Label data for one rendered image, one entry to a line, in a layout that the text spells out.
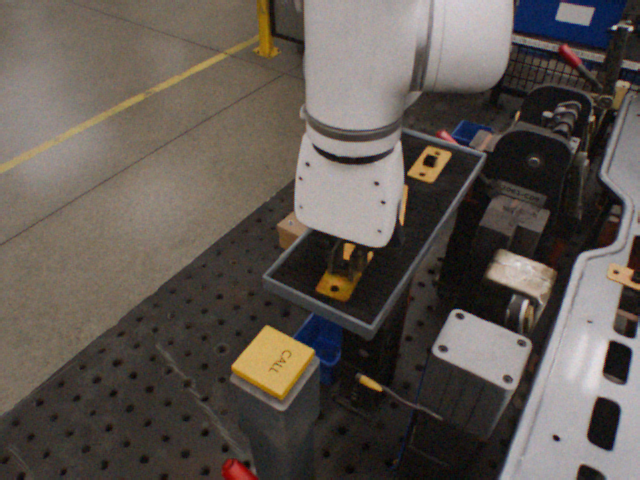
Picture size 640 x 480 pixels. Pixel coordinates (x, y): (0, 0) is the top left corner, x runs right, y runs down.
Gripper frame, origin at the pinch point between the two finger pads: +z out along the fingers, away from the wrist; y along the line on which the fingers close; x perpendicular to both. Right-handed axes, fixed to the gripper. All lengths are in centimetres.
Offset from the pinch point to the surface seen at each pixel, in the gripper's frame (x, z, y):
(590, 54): 112, 17, 24
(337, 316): -6.4, 2.3, 1.8
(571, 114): 44.3, 0.4, 20.0
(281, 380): -15.5, 2.4, 0.0
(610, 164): 63, 19, 32
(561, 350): 12.9, 18.5, 27.6
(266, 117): 195, 119, -129
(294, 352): -12.2, 2.4, -0.3
